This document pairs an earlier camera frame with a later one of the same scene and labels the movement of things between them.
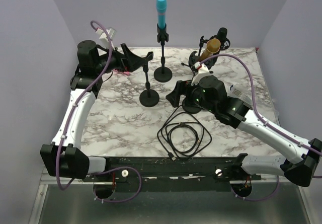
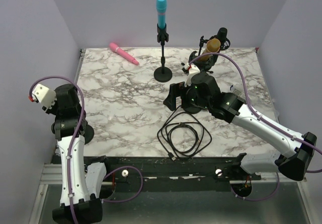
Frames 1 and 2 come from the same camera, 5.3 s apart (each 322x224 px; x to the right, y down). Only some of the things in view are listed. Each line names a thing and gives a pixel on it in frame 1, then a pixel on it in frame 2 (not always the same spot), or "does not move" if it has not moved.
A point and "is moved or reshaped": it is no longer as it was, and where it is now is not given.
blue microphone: x=161 y=2 does not move
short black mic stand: x=148 y=97 to x=89 y=134
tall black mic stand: x=163 y=74 does not move
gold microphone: x=213 y=46 does not move
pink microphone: x=127 y=73 is moved or reshaped
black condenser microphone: x=222 y=35 does not move
